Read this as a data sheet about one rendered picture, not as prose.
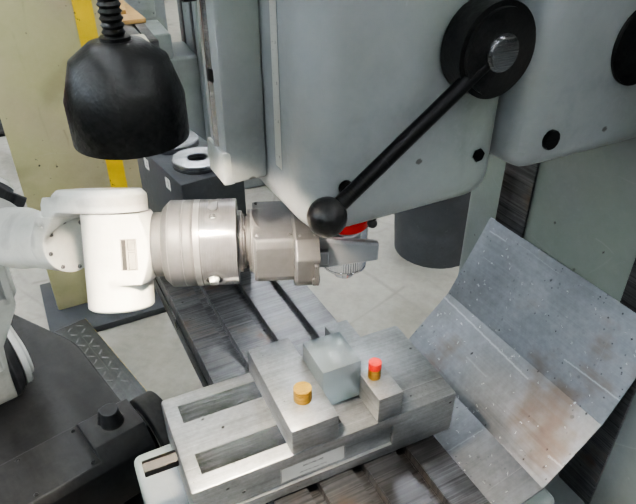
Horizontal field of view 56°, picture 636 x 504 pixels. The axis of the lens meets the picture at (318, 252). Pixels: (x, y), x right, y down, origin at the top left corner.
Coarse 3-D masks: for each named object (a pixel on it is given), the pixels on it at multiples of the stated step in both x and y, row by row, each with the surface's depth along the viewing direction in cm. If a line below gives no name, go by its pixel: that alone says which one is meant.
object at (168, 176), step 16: (192, 144) 112; (144, 160) 113; (160, 160) 109; (176, 160) 106; (192, 160) 108; (208, 160) 106; (144, 176) 117; (160, 176) 108; (176, 176) 103; (192, 176) 103; (208, 176) 103; (160, 192) 111; (176, 192) 104; (192, 192) 102; (208, 192) 104; (224, 192) 106; (240, 192) 108; (160, 208) 115; (240, 208) 110
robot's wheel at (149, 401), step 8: (144, 392) 134; (152, 392) 132; (136, 400) 130; (144, 400) 129; (152, 400) 129; (160, 400) 129; (136, 408) 130; (144, 408) 127; (152, 408) 127; (160, 408) 127; (144, 416) 127; (152, 416) 125; (160, 416) 126; (152, 424) 125; (160, 424) 125; (160, 432) 124; (160, 440) 124; (168, 440) 124
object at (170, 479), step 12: (168, 444) 89; (144, 456) 87; (144, 480) 84; (156, 480) 84; (168, 480) 84; (180, 480) 84; (144, 492) 82; (156, 492) 82; (168, 492) 82; (180, 492) 82; (540, 492) 82
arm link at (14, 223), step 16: (0, 192) 72; (0, 208) 70; (16, 208) 69; (32, 208) 70; (0, 224) 67; (16, 224) 66; (32, 224) 64; (0, 240) 66; (16, 240) 65; (0, 256) 67; (16, 256) 66; (32, 256) 64
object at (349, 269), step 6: (366, 228) 61; (354, 234) 60; (360, 234) 60; (366, 234) 61; (348, 264) 61; (354, 264) 62; (360, 264) 62; (330, 270) 63; (336, 270) 62; (342, 270) 62; (348, 270) 62; (354, 270) 62; (360, 270) 63
